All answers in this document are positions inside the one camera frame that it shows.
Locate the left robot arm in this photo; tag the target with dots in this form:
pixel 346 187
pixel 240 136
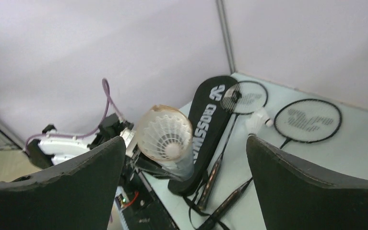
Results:
pixel 51 147

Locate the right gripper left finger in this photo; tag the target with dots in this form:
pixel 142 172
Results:
pixel 77 194

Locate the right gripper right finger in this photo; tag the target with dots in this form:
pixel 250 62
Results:
pixel 295 194

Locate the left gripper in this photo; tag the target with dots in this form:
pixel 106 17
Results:
pixel 137 160

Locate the shuttlecock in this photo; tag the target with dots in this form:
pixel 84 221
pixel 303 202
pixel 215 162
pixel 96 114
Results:
pixel 257 120
pixel 164 136

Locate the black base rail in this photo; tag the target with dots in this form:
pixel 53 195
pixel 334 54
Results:
pixel 139 207

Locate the white shuttlecock tube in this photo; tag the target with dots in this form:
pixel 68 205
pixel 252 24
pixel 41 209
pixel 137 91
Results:
pixel 183 168

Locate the black racket bag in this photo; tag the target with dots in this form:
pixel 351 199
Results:
pixel 209 120

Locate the right badminton racket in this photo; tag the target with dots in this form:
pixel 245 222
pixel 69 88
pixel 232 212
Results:
pixel 308 121

